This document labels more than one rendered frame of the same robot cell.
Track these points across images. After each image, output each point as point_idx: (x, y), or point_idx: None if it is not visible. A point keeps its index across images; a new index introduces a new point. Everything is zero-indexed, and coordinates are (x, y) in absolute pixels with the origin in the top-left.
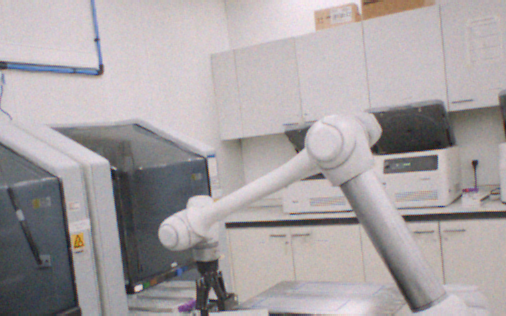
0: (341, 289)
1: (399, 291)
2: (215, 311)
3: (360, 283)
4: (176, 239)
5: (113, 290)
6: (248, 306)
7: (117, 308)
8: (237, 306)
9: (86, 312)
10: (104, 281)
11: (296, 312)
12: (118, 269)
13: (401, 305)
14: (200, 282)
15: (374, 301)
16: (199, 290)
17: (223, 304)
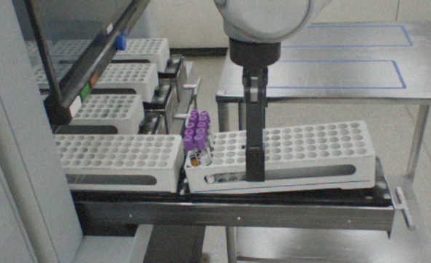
0: (348, 37)
1: None
2: (174, 96)
3: (361, 23)
4: (305, 12)
5: (27, 133)
6: (242, 88)
7: (42, 168)
8: (222, 89)
9: None
10: (4, 122)
11: (342, 96)
12: (25, 76)
13: None
14: (259, 95)
15: None
16: (255, 112)
17: (264, 115)
